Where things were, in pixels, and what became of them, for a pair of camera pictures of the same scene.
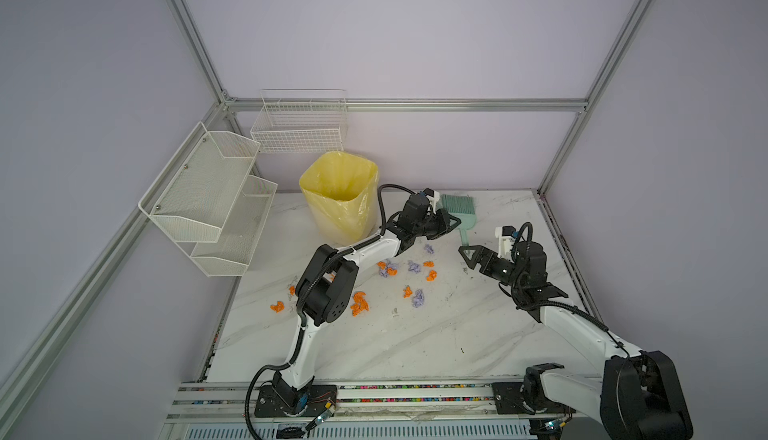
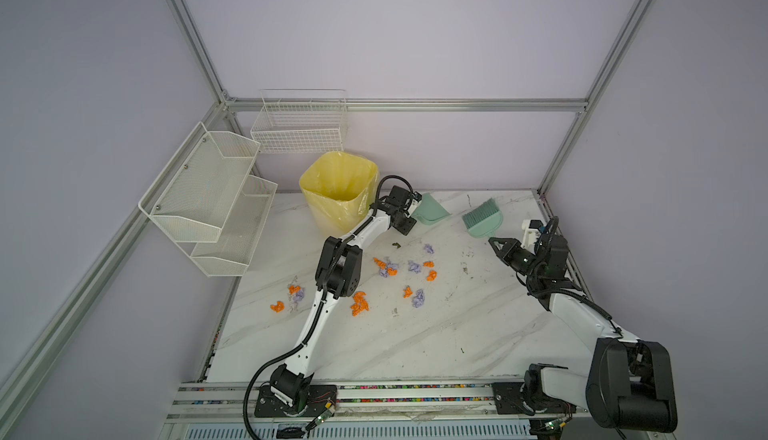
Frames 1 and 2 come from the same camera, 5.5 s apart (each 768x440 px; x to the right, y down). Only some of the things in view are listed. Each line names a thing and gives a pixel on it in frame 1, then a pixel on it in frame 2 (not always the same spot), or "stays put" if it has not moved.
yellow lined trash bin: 342,192 stays put
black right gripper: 487,257 to 505,254
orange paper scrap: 360,304 stays put
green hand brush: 463,208 to 484,220
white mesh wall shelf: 207,198 stays put
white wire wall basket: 301,121 stays put
